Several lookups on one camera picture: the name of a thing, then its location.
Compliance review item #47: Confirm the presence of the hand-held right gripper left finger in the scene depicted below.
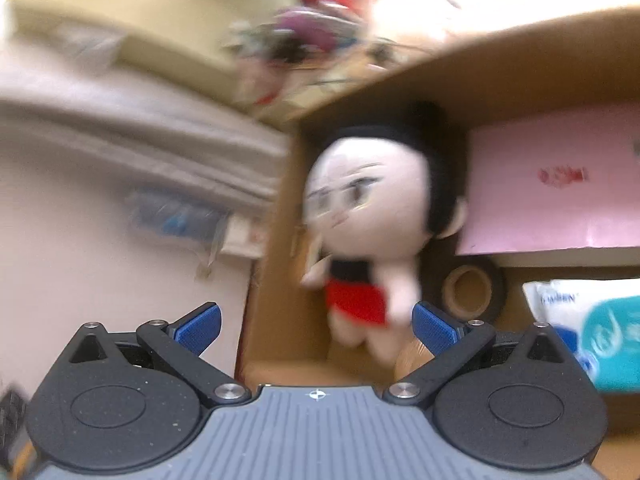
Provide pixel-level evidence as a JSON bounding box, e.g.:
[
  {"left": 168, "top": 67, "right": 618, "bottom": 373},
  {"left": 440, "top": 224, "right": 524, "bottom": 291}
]
[{"left": 66, "top": 301, "right": 252, "bottom": 407}]

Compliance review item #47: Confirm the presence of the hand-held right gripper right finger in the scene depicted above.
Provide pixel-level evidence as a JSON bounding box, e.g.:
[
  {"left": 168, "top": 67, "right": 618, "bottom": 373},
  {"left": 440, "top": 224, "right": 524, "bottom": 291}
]
[{"left": 383, "top": 300, "right": 572, "bottom": 407}]

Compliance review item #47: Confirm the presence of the black tape roll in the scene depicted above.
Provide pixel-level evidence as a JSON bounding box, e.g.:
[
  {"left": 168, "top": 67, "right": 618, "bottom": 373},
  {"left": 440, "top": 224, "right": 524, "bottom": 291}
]
[{"left": 441, "top": 260, "right": 507, "bottom": 322}]

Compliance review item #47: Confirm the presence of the plush doll with red skirt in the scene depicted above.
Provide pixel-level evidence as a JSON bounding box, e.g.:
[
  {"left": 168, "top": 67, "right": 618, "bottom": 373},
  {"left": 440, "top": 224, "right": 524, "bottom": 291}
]
[{"left": 299, "top": 101, "right": 471, "bottom": 363}]

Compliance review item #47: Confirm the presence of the pink book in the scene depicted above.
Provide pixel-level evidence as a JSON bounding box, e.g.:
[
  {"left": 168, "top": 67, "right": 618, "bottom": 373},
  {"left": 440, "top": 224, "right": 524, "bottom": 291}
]
[{"left": 457, "top": 107, "right": 640, "bottom": 257}]

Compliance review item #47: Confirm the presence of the wet wipes pack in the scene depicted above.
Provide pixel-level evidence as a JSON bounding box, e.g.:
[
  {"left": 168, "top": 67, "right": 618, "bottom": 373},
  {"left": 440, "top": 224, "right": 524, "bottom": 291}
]
[{"left": 521, "top": 279, "right": 640, "bottom": 392}]

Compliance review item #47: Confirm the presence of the brown cardboard box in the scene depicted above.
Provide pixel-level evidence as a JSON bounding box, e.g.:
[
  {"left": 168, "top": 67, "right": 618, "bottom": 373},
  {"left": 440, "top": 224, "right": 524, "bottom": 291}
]
[{"left": 234, "top": 6, "right": 640, "bottom": 480}]

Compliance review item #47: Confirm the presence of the large water bottle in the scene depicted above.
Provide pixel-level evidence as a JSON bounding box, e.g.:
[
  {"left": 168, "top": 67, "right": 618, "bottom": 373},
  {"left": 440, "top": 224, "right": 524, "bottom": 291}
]
[{"left": 127, "top": 187, "right": 228, "bottom": 246}]

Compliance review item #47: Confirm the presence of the brown cardboard sheet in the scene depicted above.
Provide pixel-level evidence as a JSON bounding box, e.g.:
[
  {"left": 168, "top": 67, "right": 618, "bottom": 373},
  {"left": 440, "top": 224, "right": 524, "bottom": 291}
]
[{"left": 492, "top": 246, "right": 640, "bottom": 268}]

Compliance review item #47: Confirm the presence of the grey curtain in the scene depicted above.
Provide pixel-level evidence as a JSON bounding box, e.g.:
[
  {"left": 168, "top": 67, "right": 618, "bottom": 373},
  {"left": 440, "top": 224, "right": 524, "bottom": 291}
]
[{"left": 0, "top": 50, "right": 291, "bottom": 211}]

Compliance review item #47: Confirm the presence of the folding table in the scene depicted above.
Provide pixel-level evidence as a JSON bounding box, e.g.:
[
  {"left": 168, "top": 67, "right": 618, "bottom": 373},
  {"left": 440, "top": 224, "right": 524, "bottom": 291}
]
[{"left": 220, "top": 0, "right": 451, "bottom": 126}]

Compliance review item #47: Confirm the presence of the pink plastic cup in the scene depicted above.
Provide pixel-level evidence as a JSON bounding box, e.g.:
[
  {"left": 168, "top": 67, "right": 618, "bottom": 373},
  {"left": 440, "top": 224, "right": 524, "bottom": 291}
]
[{"left": 235, "top": 57, "right": 283, "bottom": 108}]

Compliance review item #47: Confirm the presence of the beige cabinet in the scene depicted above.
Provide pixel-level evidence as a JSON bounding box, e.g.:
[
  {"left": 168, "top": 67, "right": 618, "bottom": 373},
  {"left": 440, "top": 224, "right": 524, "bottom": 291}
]
[{"left": 10, "top": 0, "right": 296, "bottom": 106}]

